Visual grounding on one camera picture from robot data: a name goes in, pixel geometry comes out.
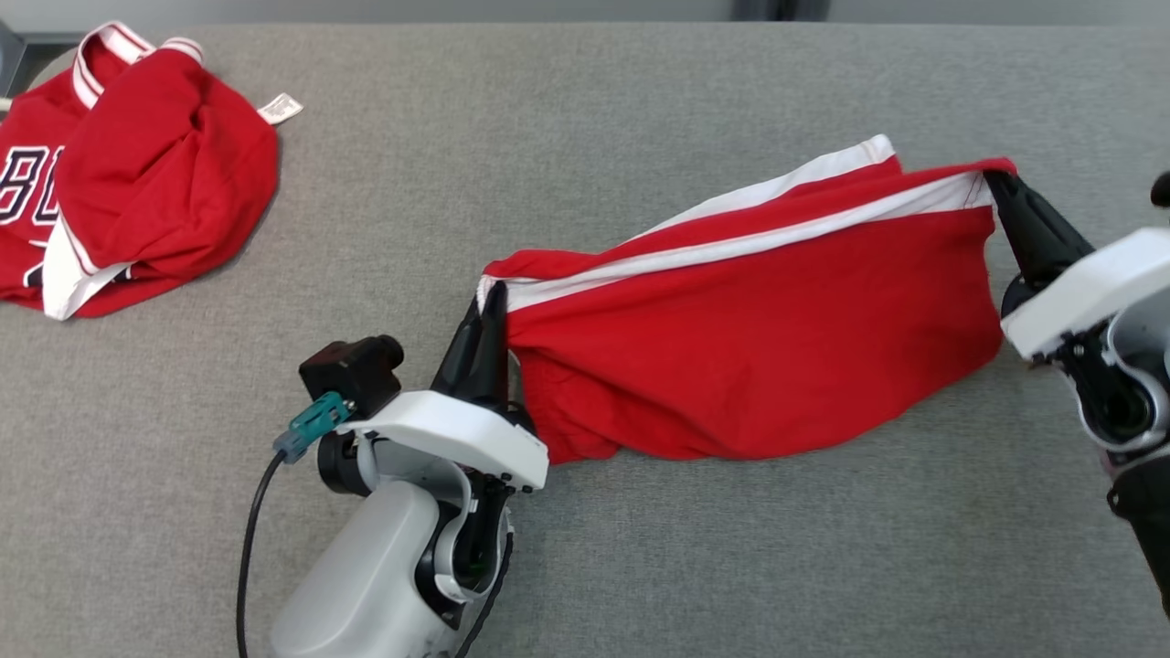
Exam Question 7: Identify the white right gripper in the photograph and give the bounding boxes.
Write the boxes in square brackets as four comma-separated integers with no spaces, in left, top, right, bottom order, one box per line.
[984,170,1170,360]

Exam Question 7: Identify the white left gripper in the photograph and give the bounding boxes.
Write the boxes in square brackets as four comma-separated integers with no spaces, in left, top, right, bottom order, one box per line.
[340,281,550,495]

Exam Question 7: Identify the red shorts white side stripes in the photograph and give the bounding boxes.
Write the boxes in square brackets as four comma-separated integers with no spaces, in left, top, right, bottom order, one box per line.
[475,134,1018,463]

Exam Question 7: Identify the red basketball jersey black lettering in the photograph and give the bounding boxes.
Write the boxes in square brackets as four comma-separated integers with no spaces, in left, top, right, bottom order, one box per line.
[0,20,304,322]

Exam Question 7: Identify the teal left camera connector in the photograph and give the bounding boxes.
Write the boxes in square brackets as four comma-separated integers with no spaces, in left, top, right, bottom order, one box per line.
[273,392,355,464]

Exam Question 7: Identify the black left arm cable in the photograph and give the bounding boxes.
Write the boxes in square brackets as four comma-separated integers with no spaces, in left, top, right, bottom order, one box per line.
[235,451,286,658]

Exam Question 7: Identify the upright grey metal frame post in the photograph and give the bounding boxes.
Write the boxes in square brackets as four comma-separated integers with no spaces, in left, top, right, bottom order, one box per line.
[734,0,830,22]

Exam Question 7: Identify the grey metal frame bar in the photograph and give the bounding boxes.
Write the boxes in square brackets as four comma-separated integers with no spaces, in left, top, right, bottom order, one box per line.
[0,20,29,98]

